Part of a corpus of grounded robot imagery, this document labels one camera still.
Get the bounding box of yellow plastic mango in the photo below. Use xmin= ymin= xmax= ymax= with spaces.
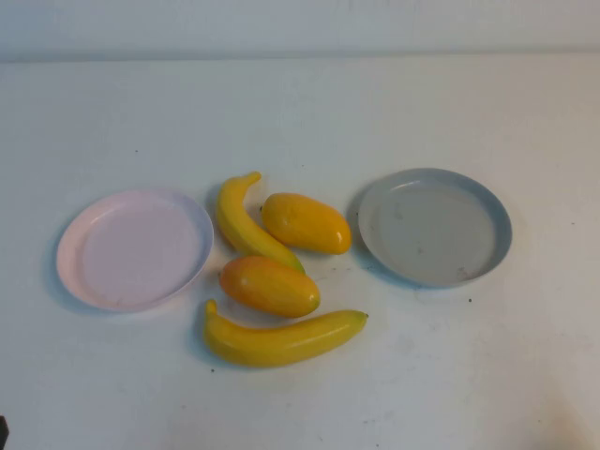
xmin=260 ymin=191 xmax=353 ymax=256

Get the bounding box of orange-tinted plastic mango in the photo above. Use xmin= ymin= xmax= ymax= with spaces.
xmin=218 ymin=255 xmax=322 ymax=320

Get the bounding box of grey-blue plastic plate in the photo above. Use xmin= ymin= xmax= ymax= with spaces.
xmin=357 ymin=167 xmax=514 ymax=290

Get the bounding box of pink plastic plate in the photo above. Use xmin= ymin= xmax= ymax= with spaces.
xmin=55 ymin=188 xmax=216 ymax=314

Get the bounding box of small yellow plastic banana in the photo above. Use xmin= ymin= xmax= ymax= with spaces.
xmin=214 ymin=171 xmax=307 ymax=276

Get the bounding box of large yellow plastic banana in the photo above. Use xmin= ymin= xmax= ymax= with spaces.
xmin=202 ymin=298 xmax=369 ymax=369

